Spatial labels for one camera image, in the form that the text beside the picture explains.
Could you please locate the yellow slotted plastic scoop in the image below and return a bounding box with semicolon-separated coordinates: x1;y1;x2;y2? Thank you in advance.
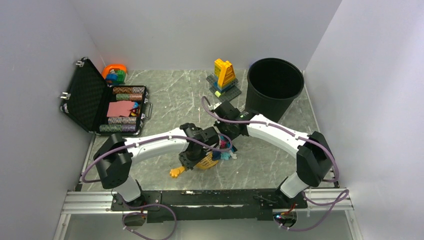
169;152;219;178

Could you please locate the black ribbed waste bin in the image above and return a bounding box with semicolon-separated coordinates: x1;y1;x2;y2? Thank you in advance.
245;57;305;122

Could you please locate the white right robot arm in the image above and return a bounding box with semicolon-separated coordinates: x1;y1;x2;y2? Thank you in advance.
202;100;339;208

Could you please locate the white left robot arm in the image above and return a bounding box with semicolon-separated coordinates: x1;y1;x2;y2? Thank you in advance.
94;123;220;210

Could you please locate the magenta scrap under scoop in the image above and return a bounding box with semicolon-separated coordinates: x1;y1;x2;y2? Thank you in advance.
219;139;232;150

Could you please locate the yellow block tower on plate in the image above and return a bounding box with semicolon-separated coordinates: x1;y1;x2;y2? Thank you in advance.
206;58;242;102

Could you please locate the teal scrap front centre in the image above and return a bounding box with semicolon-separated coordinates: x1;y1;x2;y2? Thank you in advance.
220;152;232;160

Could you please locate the black poker chip case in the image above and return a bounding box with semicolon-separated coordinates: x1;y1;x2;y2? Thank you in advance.
59;57;151;137

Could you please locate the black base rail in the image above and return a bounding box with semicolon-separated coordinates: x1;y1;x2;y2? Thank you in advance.
110;188;308;223

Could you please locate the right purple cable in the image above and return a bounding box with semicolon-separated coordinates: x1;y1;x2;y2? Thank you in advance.
201;96;351;233

